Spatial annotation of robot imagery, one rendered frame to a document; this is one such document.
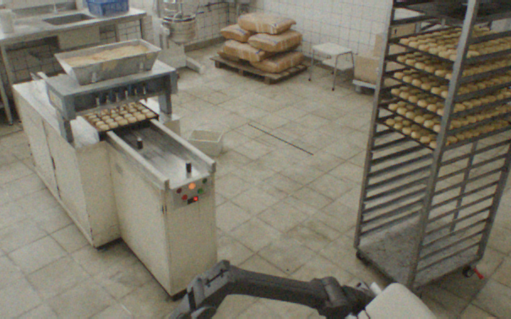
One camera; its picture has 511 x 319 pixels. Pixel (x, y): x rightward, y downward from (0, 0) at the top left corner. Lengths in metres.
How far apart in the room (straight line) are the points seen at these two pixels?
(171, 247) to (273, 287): 1.52
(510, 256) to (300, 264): 1.43
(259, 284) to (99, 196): 2.09
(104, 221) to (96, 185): 0.29
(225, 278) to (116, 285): 2.07
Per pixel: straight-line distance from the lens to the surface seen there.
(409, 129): 2.74
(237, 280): 1.26
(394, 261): 3.24
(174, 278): 2.93
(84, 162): 3.10
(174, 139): 2.91
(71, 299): 3.26
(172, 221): 2.68
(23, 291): 3.42
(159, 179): 2.53
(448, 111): 2.46
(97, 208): 3.29
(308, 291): 1.39
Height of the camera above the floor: 2.22
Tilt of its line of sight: 30 degrees down
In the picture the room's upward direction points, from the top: straight up
